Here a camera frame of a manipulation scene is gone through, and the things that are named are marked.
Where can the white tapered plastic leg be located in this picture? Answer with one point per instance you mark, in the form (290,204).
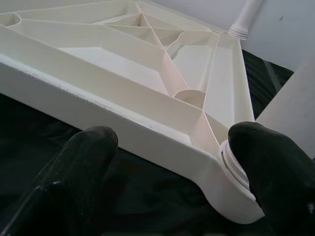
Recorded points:
(243,17)
(290,110)

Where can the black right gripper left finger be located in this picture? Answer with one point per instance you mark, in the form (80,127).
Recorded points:
(69,184)

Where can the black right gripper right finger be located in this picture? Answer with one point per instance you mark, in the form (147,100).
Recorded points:
(278,184)

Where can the white plastic children table top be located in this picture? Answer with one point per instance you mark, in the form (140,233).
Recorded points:
(98,73)

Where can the black table cloth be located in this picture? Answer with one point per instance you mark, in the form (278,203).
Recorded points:
(147,184)

